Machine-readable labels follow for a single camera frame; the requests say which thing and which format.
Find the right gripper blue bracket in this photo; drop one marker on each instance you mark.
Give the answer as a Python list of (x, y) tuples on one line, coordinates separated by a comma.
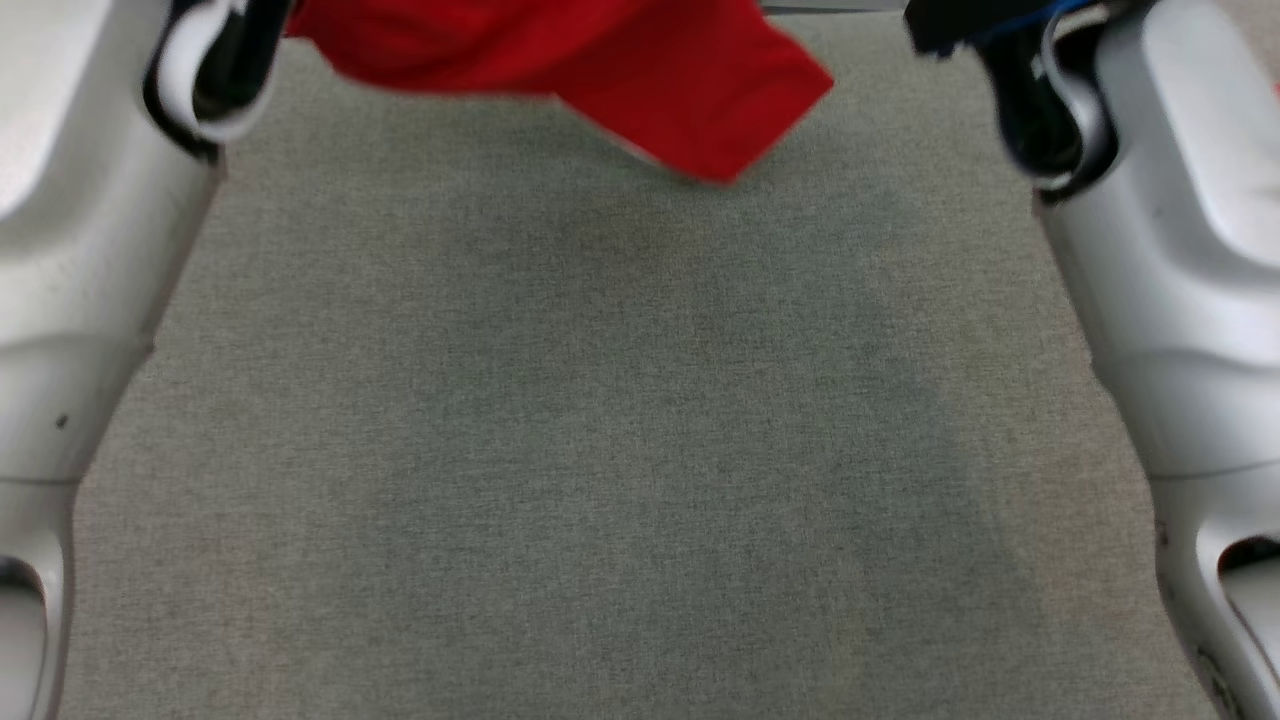
[(945, 25)]

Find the red shorts with white stripe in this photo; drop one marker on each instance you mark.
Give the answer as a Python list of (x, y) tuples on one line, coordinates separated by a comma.
[(650, 80)]

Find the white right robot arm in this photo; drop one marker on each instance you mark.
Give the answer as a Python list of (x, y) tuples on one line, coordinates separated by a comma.
[(1180, 300)]

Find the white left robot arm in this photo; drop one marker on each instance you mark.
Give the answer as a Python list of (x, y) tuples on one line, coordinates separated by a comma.
[(90, 250)]

